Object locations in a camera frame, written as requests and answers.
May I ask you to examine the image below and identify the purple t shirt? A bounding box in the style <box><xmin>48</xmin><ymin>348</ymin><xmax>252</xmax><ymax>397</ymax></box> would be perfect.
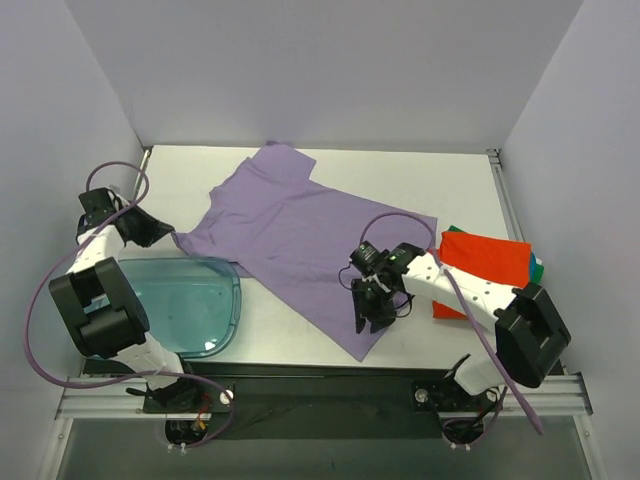
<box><xmin>173</xmin><ymin>143</ymin><xmax>437</xmax><ymax>361</ymax></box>

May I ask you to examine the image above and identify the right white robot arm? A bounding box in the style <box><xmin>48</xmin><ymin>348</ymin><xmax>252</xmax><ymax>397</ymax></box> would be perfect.
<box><xmin>350</xmin><ymin>242</ymin><xmax>571</xmax><ymax>408</ymax></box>

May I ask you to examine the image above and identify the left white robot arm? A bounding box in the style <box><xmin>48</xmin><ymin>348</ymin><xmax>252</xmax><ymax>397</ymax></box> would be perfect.
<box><xmin>48</xmin><ymin>188</ymin><xmax>203</xmax><ymax>412</ymax></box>

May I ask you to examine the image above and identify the teal transparent plastic bin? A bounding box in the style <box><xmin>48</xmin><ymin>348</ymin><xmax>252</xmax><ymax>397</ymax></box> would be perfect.
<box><xmin>117</xmin><ymin>256</ymin><xmax>243</xmax><ymax>360</ymax></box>

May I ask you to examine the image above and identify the folded orange t shirt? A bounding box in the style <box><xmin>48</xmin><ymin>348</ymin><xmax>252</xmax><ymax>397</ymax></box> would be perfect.
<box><xmin>438</xmin><ymin>226</ymin><xmax>538</xmax><ymax>287</ymax></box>

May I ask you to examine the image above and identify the folded green t shirt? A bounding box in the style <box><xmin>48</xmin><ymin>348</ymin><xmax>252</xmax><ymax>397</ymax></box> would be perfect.
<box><xmin>530</xmin><ymin>263</ymin><xmax>544</xmax><ymax>283</ymax></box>

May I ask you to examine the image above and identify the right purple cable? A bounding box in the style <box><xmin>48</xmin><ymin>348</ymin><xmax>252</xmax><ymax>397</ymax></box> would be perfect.
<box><xmin>360</xmin><ymin>211</ymin><xmax>544</xmax><ymax>436</ymax></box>

